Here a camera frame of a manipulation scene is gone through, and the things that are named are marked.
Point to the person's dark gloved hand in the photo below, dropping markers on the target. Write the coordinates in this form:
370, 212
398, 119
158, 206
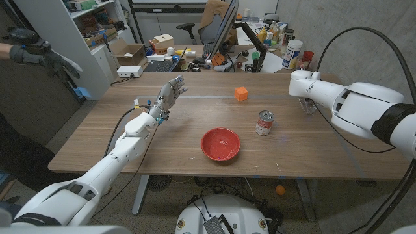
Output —
48, 60

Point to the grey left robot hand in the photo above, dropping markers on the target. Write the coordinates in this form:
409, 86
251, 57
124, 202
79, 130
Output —
169, 94

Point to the clear plastic wrapper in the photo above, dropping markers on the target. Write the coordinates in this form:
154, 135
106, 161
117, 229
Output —
307, 106

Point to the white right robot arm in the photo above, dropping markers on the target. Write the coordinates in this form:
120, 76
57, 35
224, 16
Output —
360, 104

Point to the person's bare forearm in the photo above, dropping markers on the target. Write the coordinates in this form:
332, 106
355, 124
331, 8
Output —
4, 50

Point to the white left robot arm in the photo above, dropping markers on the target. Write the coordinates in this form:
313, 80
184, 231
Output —
107, 165

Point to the red bowl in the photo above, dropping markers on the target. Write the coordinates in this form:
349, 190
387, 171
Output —
220, 144

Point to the orange cube block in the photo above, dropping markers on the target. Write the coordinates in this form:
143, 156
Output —
241, 94

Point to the red and white soup can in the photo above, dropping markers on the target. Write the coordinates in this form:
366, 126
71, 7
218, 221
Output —
264, 125

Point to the black laptop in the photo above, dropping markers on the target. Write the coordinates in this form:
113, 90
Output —
162, 65

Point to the small white ball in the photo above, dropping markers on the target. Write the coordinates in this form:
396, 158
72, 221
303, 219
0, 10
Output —
171, 51

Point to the white shelf unit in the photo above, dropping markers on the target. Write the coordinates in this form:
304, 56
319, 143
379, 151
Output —
65, 19

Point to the white power box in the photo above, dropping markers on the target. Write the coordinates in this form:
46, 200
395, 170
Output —
130, 71

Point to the small box with white lid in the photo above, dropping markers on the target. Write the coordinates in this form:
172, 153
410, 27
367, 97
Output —
162, 44

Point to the open cardboard box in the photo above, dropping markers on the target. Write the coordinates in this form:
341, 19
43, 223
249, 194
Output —
128, 53

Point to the small orange basketball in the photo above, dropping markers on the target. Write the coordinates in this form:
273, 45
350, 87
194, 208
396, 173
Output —
218, 59

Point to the grey office chair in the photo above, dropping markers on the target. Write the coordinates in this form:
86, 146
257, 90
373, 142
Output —
208, 31

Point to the flat computer monitor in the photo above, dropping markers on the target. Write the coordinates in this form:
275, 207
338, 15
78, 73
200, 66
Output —
224, 29

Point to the small green ball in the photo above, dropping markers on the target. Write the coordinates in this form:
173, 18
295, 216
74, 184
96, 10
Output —
255, 55

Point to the tan jacket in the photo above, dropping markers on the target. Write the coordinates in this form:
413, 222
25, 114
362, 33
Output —
214, 9

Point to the grey metal table leg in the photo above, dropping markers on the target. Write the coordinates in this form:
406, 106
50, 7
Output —
140, 195
305, 198

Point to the yellow bottle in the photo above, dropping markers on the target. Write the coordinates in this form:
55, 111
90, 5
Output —
262, 35

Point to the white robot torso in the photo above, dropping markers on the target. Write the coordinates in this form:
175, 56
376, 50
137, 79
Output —
221, 211

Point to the white canister blue label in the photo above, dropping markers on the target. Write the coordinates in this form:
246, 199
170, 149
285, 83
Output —
292, 53

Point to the small orange ball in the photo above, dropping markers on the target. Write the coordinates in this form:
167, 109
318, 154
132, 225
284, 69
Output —
280, 190

